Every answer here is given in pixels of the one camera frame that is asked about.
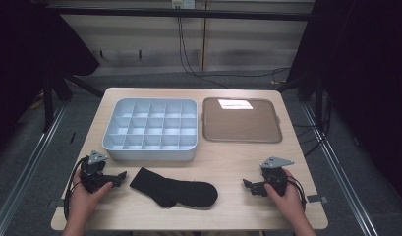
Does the white wall outlet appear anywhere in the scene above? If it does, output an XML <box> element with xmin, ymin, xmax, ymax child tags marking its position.
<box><xmin>171</xmin><ymin>0</ymin><xmax>197</xmax><ymax>10</ymax></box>

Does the dark curtain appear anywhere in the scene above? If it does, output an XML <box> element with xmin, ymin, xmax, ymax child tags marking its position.
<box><xmin>286</xmin><ymin>0</ymin><xmax>402</xmax><ymax>206</ymax></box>
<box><xmin>0</xmin><ymin>0</ymin><xmax>102</xmax><ymax>163</ymax></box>

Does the person's left hand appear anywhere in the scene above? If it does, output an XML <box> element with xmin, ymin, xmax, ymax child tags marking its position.
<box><xmin>69</xmin><ymin>170</ymin><xmax>114</xmax><ymax>220</ymax></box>

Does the black horizontal bar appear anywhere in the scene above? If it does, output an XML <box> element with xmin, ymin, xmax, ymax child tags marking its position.
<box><xmin>45</xmin><ymin>7</ymin><xmax>314</xmax><ymax>23</ymax></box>

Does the grey tape strip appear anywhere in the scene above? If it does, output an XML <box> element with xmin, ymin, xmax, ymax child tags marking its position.
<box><xmin>306</xmin><ymin>194</ymin><xmax>330</xmax><ymax>205</ymax></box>
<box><xmin>46</xmin><ymin>198</ymin><xmax>74</xmax><ymax>209</ymax></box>

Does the light blue divided organizer box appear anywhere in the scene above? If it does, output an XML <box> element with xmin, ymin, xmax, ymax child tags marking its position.
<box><xmin>101</xmin><ymin>97</ymin><xmax>199</xmax><ymax>162</ymax></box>

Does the black sock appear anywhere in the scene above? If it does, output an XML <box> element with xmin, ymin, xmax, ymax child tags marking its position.
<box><xmin>129</xmin><ymin>166</ymin><xmax>219</xmax><ymax>209</ymax></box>

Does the metal floor rail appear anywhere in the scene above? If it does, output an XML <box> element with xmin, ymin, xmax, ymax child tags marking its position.
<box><xmin>0</xmin><ymin>103</ymin><xmax>69</xmax><ymax>236</ymax></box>
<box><xmin>301</xmin><ymin>101</ymin><xmax>380</xmax><ymax>236</ymax></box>

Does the black floor cable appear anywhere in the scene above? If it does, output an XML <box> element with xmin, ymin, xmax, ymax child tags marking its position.
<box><xmin>195</xmin><ymin>66</ymin><xmax>292</xmax><ymax>86</ymax></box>

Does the black cables bundle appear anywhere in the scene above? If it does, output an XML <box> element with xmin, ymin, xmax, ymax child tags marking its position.
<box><xmin>292</xmin><ymin>91</ymin><xmax>333</xmax><ymax>157</ymax></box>

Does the black metal stand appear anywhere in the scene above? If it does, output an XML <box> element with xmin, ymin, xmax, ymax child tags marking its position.
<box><xmin>275</xmin><ymin>70</ymin><xmax>324</xmax><ymax>132</ymax></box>
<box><xmin>40</xmin><ymin>68</ymin><xmax>105</xmax><ymax>134</ymax></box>

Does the hand-held gripper black cable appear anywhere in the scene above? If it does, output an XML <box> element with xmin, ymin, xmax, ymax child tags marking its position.
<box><xmin>63</xmin><ymin>155</ymin><xmax>90</xmax><ymax>221</ymax></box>
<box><xmin>286</xmin><ymin>176</ymin><xmax>309</xmax><ymax>211</ymax></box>

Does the left hand-held gripper black cable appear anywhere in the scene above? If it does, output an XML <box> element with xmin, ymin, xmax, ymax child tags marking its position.
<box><xmin>63</xmin><ymin>155</ymin><xmax>90</xmax><ymax>221</ymax></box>

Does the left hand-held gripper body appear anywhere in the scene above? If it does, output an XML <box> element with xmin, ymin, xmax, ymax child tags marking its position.
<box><xmin>79</xmin><ymin>149</ymin><xmax>122</xmax><ymax>195</ymax></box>

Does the brown square tray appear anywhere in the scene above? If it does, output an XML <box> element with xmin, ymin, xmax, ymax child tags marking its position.
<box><xmin>201</xmin><ymin>96</ymin><xmax>284</xmax><ymax>144</ymax></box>

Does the right hand-held gripper black cable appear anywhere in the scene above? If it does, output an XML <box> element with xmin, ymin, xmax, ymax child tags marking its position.
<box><xmin>286</xmin><ymin>176</ymin><xmax>309</xmax><ymax>211</ymax></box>

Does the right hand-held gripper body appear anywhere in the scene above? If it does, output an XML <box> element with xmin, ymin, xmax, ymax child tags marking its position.
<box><xmin>259</xmin><ymin>156</ymin><xmax>295</xmax><ymax>197</ymax></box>

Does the black hanging cable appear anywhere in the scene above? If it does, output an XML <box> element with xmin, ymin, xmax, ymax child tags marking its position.
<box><xmin>176</xmin><ymin>16</ymin><xmax>232</xmax><ymax>90</ymax></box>

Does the person's right hand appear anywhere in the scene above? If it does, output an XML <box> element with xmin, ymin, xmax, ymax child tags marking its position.
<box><xmin>264</xmin><ymin>168</ymin><xmax>306</xmax><ymax>224</ymax></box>

